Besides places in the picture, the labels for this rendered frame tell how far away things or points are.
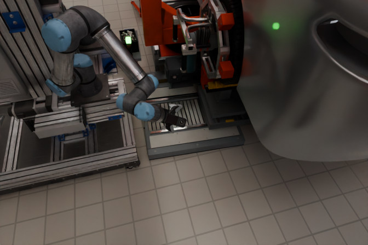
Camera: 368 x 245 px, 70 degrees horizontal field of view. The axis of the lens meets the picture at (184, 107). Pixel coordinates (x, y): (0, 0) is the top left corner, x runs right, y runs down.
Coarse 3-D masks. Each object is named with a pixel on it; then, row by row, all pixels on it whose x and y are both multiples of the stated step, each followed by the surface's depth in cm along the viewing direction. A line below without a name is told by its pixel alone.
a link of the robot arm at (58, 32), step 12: (72, 12) 102; (48, 24) 97; (60, 24) 98; (72, 24) 101; (84, 24) 104; (48, 36) 100; (60, 36) 98; (72, 36) 101; (84, 36) 108; (60, 48) 101; (72, 48) 107; (60, 60) 115; (72, 60) 119; (60, 72) 123; (72, 72) 129; (48, 84) 133; (60, 84) 130; (72, 84) 135; (60, 96) 137
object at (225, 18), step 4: (220, 16) 153; (224, 16) 152; (228, 16) 152; (232, 16) 153; (220, 20) 154; (224, 20) 152; (228, 20) 152; (232, 20) 152; (220, 24) 155; (224, 24) 152; (228, 24) 152; (232, 24) 152; (220, 28) 157; (224, 28) 158; (228, 28) 159
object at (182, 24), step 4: (176, 12) 188; (180, 20) 179; (180, 24) 179; (184, 24) 176; (184, 28) 173; (184, 32) 170; (184, 36) 170; (188, 44) 163; (192, 44) 163; (188, 48) 162; (192, 48) 163
